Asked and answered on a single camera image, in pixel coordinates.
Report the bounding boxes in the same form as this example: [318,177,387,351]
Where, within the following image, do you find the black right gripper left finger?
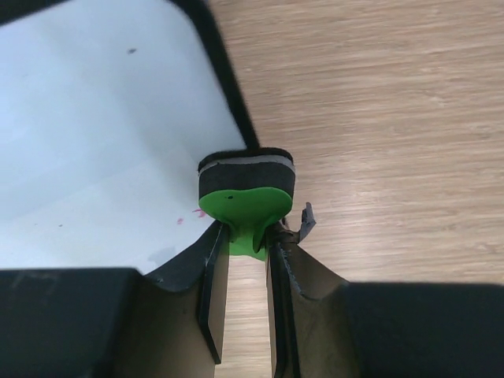
[113,222,229,377]

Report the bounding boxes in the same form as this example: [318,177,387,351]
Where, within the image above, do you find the black framed whiteboard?
[1,1,258,272]

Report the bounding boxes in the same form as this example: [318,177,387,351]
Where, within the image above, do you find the green black eraser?
[198,147,295,261]

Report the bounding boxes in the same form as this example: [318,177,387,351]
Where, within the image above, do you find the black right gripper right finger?
[266,203,361,377]

